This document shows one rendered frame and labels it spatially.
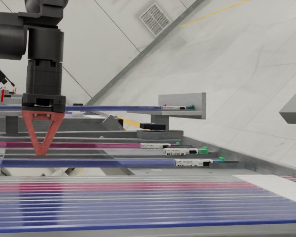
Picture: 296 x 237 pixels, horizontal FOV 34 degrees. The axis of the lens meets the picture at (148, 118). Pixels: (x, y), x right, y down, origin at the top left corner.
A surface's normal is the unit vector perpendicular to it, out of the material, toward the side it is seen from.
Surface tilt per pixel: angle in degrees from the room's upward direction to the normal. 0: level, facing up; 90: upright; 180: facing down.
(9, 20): 91
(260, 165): 45
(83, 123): 90
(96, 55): 90
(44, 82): 89
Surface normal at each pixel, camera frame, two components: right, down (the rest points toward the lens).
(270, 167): -0.97, -0.03
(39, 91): -0.04, 0.05
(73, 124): 0.25, 0.06
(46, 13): 0.43, -0.09
